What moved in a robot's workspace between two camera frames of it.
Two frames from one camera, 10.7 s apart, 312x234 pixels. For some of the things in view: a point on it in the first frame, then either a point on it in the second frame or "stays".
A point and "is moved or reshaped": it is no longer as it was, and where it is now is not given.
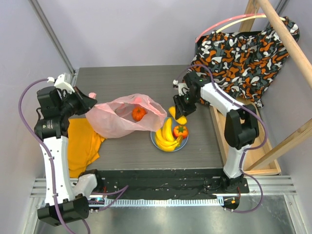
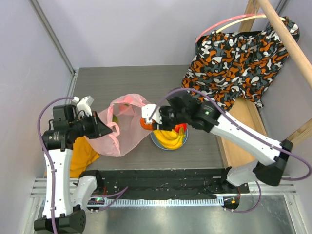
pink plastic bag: [114, 119] is moved or reshaped
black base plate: [195, 184] stays
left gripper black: [86, 103] -> [99, 128]
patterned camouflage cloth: [244, 64] stays
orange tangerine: [138, 113] -> [148, 126]
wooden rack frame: [264, 159] stays
